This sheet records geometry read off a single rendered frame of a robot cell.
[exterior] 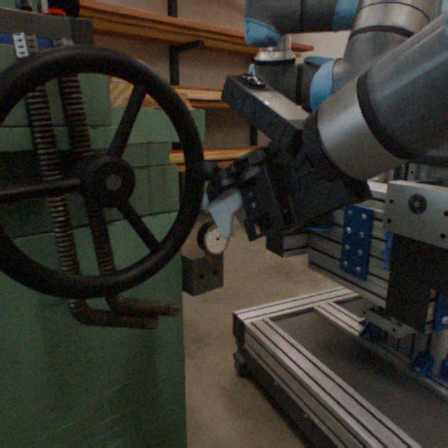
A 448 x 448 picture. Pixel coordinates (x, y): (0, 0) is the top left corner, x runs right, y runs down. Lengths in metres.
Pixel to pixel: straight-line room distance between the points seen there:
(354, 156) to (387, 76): 0.06
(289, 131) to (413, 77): 0.11
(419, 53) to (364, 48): 0.16
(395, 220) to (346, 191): 0.43
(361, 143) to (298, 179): 0.08
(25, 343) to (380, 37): 0.63
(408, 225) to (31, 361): 0.66
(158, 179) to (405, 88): 0.51
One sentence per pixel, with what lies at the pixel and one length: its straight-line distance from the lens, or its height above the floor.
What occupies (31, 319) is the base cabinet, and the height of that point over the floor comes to 0.58.
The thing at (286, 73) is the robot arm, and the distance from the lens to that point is 1.14.
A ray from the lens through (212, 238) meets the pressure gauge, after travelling 0.72.
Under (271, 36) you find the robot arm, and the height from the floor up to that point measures 1.04.
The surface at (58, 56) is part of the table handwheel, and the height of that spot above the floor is 0.94.
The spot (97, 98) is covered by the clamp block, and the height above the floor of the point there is 0.91.
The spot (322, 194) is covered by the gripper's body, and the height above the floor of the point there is 0.82.
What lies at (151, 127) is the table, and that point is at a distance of 0.70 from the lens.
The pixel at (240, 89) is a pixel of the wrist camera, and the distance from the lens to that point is 0.39.
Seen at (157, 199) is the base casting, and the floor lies 0.74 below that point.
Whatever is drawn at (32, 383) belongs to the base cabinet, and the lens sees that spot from 0.74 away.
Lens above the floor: 0.88
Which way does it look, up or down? 15 degrees down
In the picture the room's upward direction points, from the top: straight up
